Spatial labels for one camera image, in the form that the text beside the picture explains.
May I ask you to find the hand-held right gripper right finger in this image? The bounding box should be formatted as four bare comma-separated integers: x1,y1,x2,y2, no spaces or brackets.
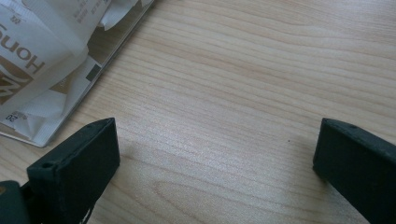
312,117,396,224

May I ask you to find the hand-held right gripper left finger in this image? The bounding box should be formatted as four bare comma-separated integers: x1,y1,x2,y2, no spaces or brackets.
26,117,121,224

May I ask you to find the white sachet ribbed edge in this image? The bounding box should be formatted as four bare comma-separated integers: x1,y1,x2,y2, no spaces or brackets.
0,89,68,141

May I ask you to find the flat white cardboard box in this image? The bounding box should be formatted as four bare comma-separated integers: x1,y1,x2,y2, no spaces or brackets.
0,0,156,148

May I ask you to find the white sachet large brown print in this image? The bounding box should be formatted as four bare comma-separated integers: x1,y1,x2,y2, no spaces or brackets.
0,0,91,117

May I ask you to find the white sachet small grey print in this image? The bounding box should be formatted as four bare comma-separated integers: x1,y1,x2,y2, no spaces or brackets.
21,0,112,56

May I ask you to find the plain white sachet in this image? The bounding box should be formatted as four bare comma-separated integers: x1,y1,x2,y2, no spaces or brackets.
98,0,142,32

